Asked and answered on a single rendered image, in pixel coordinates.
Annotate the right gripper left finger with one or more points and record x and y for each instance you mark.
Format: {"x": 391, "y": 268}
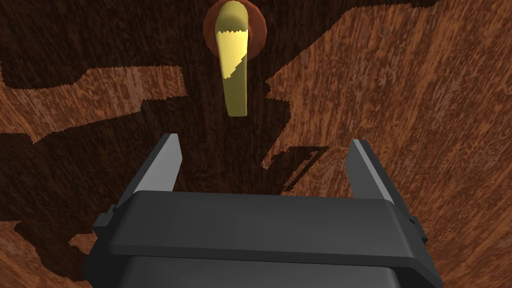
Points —
{"x": 158, "y": 170}

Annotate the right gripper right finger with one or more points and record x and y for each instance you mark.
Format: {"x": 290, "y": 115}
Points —
{"x": 366, "y": 172}

